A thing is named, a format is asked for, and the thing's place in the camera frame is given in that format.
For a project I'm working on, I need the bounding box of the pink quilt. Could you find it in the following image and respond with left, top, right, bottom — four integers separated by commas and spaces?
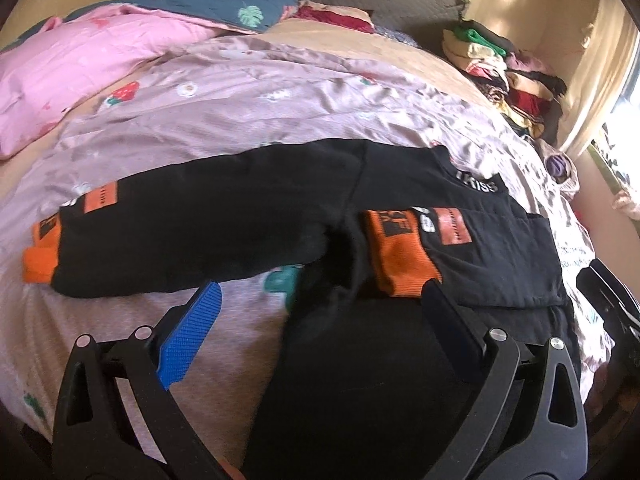
0, 2, 228, 161

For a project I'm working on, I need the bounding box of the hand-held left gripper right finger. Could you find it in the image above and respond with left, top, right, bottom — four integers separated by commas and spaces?
421, 277, 588, 480

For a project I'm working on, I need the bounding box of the dark blue leaf-print pillow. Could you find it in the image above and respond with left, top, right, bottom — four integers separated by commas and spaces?
75, 0, 301, 36

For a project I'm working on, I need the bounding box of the cream curtain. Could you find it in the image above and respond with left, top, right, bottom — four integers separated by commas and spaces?
547, 0, 640, 153

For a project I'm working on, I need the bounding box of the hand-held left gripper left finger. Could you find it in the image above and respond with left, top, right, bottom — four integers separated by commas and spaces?
51, 281, 246, 480

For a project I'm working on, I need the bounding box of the white bag with purple cloth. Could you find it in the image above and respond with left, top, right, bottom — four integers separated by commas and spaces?
536, 139, 582, 197

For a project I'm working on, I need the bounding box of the pile of folded clothes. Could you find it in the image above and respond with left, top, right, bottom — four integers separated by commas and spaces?
441, 19, 569, 142

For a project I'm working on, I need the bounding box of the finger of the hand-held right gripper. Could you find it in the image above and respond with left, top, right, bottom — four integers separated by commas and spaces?
575, 259, 640, 356

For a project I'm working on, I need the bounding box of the black sweater with orange cuffs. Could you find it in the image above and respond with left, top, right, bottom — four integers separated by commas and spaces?
22, 137, 583, 480

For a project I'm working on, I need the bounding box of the red and white cloth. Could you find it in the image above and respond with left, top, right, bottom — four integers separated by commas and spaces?
294, 2, 377, 36

